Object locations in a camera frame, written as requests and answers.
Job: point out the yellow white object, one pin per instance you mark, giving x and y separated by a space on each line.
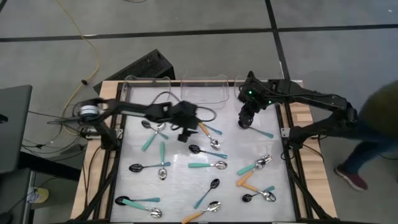
40 195

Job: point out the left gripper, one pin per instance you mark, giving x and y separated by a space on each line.
186 115

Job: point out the silver corner bracket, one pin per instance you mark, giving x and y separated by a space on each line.
285 132
119 133

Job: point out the dark grey panel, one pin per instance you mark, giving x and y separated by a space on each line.
14 130
12 199

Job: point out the person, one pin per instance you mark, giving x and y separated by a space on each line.
379 109

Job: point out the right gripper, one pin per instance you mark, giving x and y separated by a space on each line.
253 96

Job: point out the clear plastic bin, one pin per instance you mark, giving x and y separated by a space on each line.
205 90
237 82
146 88

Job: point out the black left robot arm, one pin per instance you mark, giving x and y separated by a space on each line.
130 109

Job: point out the black perforated case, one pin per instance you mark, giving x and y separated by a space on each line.
143 67

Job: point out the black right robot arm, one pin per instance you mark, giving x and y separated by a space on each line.
311 96

